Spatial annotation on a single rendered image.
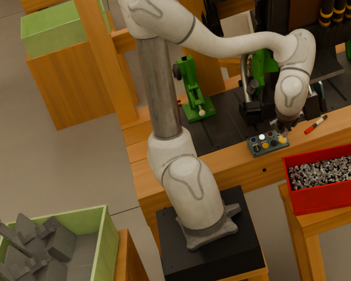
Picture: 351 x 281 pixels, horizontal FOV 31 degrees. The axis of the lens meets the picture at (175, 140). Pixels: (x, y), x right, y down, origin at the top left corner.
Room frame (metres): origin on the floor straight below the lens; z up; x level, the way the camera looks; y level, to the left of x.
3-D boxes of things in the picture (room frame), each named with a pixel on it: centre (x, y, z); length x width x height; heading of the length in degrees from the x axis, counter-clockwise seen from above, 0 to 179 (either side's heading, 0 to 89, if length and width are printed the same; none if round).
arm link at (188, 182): (1.67, 0.00, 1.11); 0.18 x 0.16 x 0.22; 11
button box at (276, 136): (2.04, -0.35, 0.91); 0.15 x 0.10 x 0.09; 92
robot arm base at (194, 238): (1.66, -0.03, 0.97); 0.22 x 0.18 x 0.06; 95
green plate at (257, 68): (2.28, -0.46, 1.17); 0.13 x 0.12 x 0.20; 92
